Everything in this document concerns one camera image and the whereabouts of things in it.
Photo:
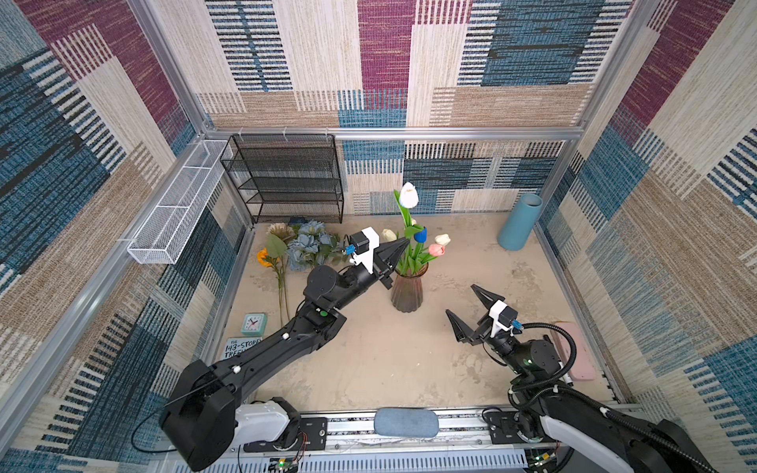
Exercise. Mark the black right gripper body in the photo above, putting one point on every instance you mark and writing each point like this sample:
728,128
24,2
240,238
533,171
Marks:
484,331

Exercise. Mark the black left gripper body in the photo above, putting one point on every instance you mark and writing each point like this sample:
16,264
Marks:
379,276

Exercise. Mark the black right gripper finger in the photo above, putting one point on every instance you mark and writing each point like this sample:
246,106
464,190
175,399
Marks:
462,331
487,298

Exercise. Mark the cream tulip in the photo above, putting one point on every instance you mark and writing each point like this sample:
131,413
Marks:
388,235

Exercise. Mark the red ribbed glass vase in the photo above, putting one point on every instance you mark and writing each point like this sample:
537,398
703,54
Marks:
407,291

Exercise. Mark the dark blue tulip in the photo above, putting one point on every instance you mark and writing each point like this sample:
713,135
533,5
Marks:
420,239

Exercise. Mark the pink tulip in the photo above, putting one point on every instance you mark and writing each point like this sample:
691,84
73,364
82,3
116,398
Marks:
423,260

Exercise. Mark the white tulip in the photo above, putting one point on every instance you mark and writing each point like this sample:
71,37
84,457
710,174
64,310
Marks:
442,239

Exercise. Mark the light blue tulip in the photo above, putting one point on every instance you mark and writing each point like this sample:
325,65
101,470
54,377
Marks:
407,198

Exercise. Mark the teal cylindrical vase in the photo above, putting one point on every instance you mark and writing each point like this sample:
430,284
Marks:
522,218

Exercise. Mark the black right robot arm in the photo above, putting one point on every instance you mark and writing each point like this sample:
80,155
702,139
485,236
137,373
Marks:
541,355

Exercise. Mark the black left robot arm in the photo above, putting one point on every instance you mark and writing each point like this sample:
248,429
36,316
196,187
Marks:
205,416

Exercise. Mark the blue hydrangea flower bunch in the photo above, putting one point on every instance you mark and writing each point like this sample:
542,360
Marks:
313,245

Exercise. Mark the pink case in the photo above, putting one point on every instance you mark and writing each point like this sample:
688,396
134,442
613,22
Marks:
583,369

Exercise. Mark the blue grey sponge pad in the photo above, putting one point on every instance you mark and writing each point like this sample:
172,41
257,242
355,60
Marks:
406,423

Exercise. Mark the colourful paperback book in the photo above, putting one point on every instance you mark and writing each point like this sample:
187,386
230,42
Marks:
236,345

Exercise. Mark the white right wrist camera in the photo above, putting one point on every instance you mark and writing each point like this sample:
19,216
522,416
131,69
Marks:
504,319

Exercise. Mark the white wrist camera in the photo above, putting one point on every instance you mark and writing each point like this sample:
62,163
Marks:
504,319
361,247

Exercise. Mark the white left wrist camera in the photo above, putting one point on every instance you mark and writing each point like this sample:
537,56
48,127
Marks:
361,247

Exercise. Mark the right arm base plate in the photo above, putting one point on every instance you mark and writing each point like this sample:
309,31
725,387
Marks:
502,428

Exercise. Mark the black wire shelf rack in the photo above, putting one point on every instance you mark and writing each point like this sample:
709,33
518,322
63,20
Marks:
285,177

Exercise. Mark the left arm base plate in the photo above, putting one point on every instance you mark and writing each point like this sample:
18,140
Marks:
312,435

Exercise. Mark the white wire mesh basket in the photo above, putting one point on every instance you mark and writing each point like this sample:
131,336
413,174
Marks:
170,224

